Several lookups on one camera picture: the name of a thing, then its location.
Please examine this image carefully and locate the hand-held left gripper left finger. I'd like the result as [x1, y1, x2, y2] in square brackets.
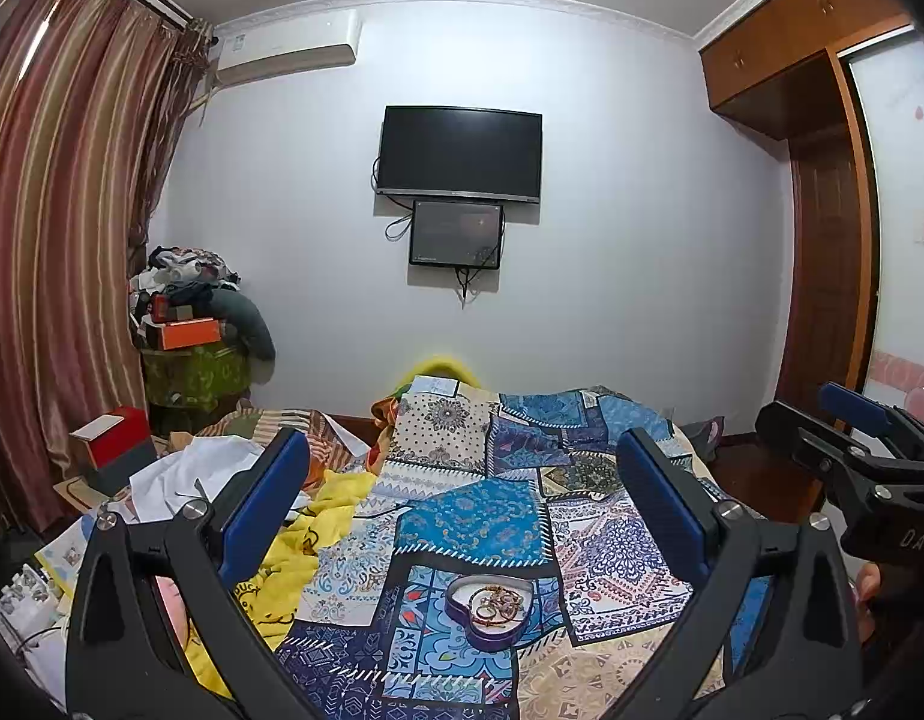
[63, 426, 320, 720]

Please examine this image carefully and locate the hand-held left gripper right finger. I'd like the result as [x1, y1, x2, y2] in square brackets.
[616, 426, 866, 720]

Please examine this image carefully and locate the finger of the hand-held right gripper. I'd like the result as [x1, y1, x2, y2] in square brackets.
[754, 400, 894, 518]
[818, 381, 924, 466]

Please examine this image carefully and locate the metal chain necklace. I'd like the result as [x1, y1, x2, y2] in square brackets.
[483, 583, 527, 620]

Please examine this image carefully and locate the purple heart-shaped jewelry box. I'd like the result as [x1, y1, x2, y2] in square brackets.
[445, 574, 542, 652]

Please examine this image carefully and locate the person's right hand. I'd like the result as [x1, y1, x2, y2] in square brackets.
[854, 561, 887, 612]

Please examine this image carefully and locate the yellow duck-print garment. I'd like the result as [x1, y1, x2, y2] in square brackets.
[181, 469, 380, 698]

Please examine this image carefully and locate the dark grey cloth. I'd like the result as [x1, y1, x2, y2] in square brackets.
[679, 416, 727, 460]

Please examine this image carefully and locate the white cloth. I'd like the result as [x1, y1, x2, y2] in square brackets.
[128, 435, 265, 527]

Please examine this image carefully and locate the orange striped quilt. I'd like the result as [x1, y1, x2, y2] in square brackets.
[199, 405, 374, 482]

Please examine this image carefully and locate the pink cloth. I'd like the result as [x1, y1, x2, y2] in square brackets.
[154, 577, 197, 655]

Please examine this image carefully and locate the green patterned bag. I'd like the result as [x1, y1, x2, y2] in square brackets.
[142, 343, 251, 415]

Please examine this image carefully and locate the red box with white lid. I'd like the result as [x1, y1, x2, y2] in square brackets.
[70, 405, 160, 493]

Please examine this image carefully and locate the orange box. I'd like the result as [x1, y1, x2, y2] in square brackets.
[158, 317, 223, 351]

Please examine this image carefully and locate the grey-green garment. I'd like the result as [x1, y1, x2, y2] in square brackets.
[207, 289, 277, 361]

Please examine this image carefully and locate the blue patchwork blanket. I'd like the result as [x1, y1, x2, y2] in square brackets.
[274, 386, 770, 720]

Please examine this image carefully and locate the illustrated booklet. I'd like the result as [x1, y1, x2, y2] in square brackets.
[33, 514, 97, 595]

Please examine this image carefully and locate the white patterned wardrobe door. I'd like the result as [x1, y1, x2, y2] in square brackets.
[841, 37, 924, 437]

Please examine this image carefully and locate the yellow pillow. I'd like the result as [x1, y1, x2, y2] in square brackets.
[393, 352, 484, 395]

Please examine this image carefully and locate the pile of clothes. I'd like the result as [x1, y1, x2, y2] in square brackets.
[128, 244, 242, 317]

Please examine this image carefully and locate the striped brown curtain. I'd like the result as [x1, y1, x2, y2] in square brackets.
[0, 0, 208, 541]

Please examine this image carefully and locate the wooden overhead cabinet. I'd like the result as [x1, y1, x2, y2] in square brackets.
[698, 0, 913, 140]

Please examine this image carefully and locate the white air conditioner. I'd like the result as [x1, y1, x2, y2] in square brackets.
[211, 9, 364, 88]

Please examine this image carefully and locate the small wall monitor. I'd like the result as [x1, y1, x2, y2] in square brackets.
[409, 199, 506, 269]

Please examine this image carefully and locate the black wall television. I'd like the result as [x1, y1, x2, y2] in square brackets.
[376, 106, 544, 205]

